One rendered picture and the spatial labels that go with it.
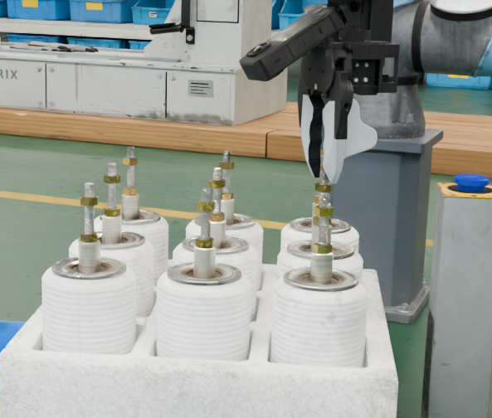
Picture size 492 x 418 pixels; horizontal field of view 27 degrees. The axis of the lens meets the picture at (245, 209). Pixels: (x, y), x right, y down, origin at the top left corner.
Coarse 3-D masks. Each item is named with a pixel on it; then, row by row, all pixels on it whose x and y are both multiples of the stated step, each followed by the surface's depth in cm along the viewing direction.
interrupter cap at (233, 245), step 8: (184, 240) 118; (192, 240) 118; (232, 240) 119; (240, 240) 119; (184, 248) 115; (192, 248) 114; (224, 248) 116; (232, 248) 115; (240, 248) 115; (248, 248) 116
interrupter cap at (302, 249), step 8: (304, 240) 119; (288, 248) 116; (296, 248) 116; (304, 248) 117; (336, 248) 117; (344, 248) 117; (352, 248) 116; (304, 256) 113; (336, 256) 113; (344, 256) 113
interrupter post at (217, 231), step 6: (216, 222) 115; (222, 222) 116; (216, 228) 115; (222, 228) 116; (210, 234) 116; (216, 234) 116; (222, 234) 116; (216, 240) 116; (222, 240) 116; (216, 246) 116; (222, 246) 116
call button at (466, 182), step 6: (462, 174) 122; (468, 174) 122; (474, 174) 122; (456, 180) 120; (462, 180) 120; (468, 180) 119; (474, 180) 119; (480, 180) 119; (486, 180) 120; (462, 186) 120; (468, 186) 119; (474, 186) 119; (480, 186) 119
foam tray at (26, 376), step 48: (144, 336) 108; (384, 336) 110; (0, 384) 101; (48, 384) 101; (96, 384) 101; (144, 384) 100; (192, 384) 100; (240, 384) 100; (288, 384) 99; (336, 384) 99; (384, 384) 99
